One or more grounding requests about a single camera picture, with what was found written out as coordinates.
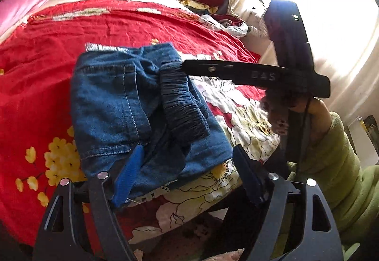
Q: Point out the blue denim pants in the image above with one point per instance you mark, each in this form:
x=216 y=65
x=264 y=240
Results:
x=124 y=113

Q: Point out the dark patterned rug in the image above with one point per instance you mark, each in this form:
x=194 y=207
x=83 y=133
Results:
x=189 y=234

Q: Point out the white striped plush toy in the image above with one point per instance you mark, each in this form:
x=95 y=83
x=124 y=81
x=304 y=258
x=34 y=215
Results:
x=257 y=31

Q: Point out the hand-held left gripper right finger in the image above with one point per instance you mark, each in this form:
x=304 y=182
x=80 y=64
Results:
x=250 y=181

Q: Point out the person's right hand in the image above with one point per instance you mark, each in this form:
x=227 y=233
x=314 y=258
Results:
x=277 y=114

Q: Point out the red floral blanket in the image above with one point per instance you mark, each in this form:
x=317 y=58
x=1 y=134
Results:
x=44 y=71

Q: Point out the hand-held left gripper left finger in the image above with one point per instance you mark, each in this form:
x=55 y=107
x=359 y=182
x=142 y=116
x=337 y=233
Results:
x=130 y=173

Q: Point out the person's right forearm green sleeve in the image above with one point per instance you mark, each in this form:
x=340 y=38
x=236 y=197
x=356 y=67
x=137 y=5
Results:
x=340 y=166

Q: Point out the pink blanket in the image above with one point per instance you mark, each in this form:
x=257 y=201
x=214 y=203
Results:
x=20 y=6

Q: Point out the cream curtain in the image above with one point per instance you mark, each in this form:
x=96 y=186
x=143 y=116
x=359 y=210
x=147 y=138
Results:
x=349 y=27

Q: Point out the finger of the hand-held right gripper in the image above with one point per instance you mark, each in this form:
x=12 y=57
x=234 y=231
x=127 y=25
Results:
x=210 y=69

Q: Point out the heap of crumpled clothes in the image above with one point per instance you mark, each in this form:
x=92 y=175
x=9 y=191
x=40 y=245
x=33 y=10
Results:
x=228 y=24

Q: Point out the yellow object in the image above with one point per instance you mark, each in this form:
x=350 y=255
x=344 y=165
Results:
x=368 y=125

